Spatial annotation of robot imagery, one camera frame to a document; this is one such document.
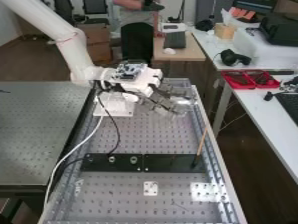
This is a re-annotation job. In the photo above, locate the thin stick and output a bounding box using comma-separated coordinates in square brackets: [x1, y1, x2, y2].
[190, 128, 209, 169]

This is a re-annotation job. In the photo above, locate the wooden desk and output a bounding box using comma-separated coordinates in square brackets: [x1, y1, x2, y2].
[151, 30, 208, 79]

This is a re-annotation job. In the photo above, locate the black keyboard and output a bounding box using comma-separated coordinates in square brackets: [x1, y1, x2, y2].
[273, 91, 298, 127]

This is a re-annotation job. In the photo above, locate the small silver square plate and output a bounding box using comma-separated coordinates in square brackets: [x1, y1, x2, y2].
[143, 180, 160, 197]

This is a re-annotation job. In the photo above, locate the person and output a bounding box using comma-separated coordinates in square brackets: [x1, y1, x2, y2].
[111, 0, 166, 68]

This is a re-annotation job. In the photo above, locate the small white box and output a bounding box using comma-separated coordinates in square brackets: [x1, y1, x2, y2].
[92, 91, 140, 118]

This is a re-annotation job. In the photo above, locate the black headset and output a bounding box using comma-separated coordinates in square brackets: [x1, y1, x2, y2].
[218, 48, 253, 67]

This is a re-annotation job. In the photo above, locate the white cable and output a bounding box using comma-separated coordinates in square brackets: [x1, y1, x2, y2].
[43, 113, 107, 216]

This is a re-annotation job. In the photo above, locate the cardboard box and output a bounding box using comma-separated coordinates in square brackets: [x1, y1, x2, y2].
[76, 22, 115, 64]

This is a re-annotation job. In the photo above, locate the black plate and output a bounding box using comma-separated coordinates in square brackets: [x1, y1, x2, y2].
[80, 152, 208, 174]

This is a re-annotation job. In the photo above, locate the dark grey five-finger robot hand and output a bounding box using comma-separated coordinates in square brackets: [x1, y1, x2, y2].
[105, 59, 189, 117]

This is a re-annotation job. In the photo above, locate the red tray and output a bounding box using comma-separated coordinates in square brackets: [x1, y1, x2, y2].
[246, 69, 282, 89]
[220, 69, 258, 90]

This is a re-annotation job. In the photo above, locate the black cable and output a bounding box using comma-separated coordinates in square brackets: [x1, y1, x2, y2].
[95, 87, 123, 158]

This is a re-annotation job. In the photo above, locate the dark grey keyboard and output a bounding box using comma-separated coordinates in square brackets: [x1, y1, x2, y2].
[162, 30, 189, 50]

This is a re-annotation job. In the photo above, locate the clear box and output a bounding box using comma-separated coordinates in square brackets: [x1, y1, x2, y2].
[39, 77, 248, 224]

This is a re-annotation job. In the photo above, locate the black equipment case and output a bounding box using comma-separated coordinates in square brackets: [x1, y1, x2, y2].
[258, 13, 298, 48]

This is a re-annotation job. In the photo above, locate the white desk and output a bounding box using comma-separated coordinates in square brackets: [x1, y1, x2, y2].
[190, 19, 298, 186]

